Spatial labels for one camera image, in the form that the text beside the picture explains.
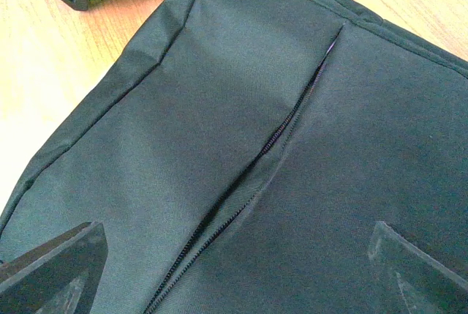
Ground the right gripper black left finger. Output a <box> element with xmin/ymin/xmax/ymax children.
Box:
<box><xmin>1</xmin><ymin>222</ymin><xmax>107</xmax><ymax>313</ymax></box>

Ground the black student backpack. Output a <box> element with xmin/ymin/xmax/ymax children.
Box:
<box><xmin>1</xmin><ymin>0</ymin><xmax>467</xmax><ymax>313</ymax></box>

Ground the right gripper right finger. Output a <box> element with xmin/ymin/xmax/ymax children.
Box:
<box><xmin>367</xmin><ymin>221</ymin><xmax>467</xmax><ymax>313</ymax></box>

